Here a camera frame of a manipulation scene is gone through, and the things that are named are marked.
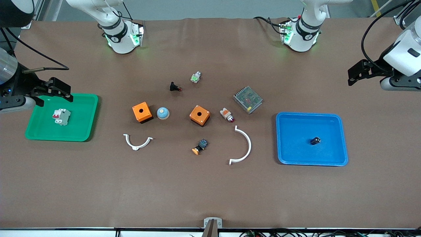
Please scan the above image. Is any aluminium frame profile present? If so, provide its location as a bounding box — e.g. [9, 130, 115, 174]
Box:
[31, 0, 45, 21]
[394, 0, 421, 26]

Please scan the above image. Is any blue plastic tray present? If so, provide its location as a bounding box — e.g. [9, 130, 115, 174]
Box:
[276, 112, 349, 167]

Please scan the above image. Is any grey metal edge bracket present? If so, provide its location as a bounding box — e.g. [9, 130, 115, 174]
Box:
[203, 217, 223, 228]

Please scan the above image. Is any small white curved bracket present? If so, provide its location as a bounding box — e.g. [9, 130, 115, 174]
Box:
[123, 133, 154, 151]

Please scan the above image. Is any right arm base black cable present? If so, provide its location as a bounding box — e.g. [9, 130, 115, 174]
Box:
[117, 0, 146, 28]

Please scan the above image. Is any arm base black cable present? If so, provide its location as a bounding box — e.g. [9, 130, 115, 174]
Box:
[117, 0, 146, 28]
[253, 15, 301, 34]

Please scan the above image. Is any large white curved bracket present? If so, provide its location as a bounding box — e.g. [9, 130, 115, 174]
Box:
[229, 125, 252, 166]

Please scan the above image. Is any orange blue push button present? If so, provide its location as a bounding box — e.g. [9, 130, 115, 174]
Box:
[191, 138, 209, 156]

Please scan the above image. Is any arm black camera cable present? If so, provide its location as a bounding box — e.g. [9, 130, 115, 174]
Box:
[361, 0, 421, 73]
[0, 28, 70, 71]

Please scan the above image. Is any left arm base black cable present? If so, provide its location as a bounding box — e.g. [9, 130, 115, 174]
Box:
[253, 15, 301, 34]

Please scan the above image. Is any white red circuit breaker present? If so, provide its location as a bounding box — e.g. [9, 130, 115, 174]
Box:
[51, 108, 71, 126]

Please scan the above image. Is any orange button box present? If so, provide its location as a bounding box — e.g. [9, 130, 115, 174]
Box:
[189, 105, 211, 127]
[132, 101, 154, 124]

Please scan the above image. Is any metal mesh power supply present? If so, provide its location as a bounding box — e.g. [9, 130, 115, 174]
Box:
[233, 86, 263, 115]

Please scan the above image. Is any orange white red indicator lamp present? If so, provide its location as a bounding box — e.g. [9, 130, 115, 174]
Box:
[219, 107, 235, 123]

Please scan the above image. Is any brown table cover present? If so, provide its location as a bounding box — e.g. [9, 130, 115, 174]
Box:
[0, 17, 421, 229]

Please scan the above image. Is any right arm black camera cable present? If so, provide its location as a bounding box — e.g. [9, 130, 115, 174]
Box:
[0, 28, 70, 71]

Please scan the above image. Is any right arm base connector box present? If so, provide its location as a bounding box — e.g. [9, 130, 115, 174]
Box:
[131, 21, 145, 47]

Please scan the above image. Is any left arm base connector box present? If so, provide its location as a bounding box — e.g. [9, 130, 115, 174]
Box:
[279, 21, 294, 45]

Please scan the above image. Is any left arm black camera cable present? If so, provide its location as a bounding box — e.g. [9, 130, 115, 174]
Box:
[361, 0, 421, 73]

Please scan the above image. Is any green plastic tray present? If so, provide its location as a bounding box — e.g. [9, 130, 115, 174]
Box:
[25, 93, 99, 142]

